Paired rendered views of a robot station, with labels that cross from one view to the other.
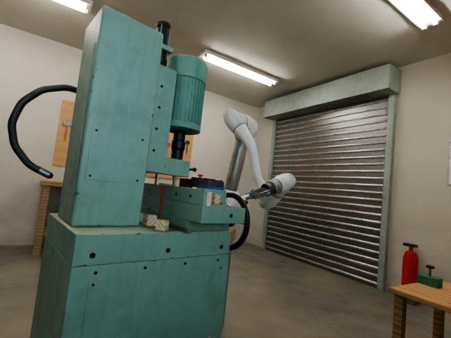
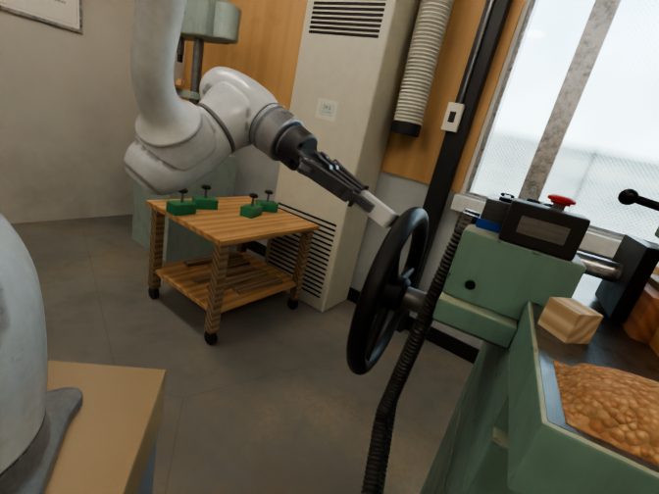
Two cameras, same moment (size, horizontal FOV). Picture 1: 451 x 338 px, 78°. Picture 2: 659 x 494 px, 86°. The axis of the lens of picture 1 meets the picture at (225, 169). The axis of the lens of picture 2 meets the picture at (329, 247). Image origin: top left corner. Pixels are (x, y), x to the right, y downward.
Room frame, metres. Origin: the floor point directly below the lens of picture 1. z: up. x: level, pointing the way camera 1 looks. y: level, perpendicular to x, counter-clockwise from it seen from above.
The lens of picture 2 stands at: (1.77, 0.39, 1.04)
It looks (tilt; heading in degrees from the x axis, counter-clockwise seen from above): 19 degrees down; 244
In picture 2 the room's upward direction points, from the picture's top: 13 degrees clockwise
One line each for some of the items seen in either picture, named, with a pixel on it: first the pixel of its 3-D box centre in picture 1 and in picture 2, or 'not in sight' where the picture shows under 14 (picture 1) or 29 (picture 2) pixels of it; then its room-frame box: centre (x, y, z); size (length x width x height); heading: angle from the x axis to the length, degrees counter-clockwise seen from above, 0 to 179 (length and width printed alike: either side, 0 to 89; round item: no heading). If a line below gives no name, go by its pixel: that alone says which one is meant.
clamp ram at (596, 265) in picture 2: (190, 189); (596, 267); (1.28, 0.15, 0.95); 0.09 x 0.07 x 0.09; 40
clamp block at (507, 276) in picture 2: (206, 198); (508, 267); (1.34, 0.08, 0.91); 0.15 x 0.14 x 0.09; 40
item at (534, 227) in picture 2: (207, 182); (527, 217); (1.35, 0.08, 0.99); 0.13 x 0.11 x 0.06; 40
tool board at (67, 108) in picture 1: (133, 145); not in sight; (4.24, 1.45, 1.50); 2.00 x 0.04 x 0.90; 123
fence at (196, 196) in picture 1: (163, 191); not in sight; (1.19, 0.25, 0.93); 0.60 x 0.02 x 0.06; 40
